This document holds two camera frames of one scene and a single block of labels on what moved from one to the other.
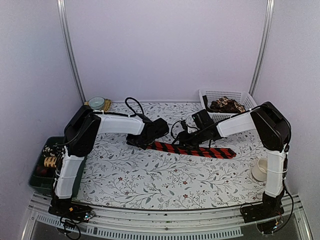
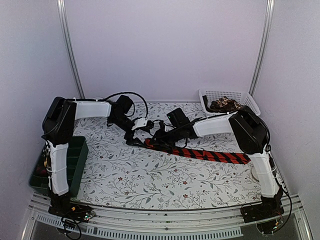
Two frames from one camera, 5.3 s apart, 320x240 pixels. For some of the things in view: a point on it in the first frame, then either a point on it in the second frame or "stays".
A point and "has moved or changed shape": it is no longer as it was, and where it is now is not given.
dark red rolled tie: x=43 y=171 stays
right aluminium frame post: x=269 y=18 stays
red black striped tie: x=209 y=152 has moved or changed shape
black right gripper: x=184 y=139 -> x=161 y=139
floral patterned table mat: x=124 y=174 stays
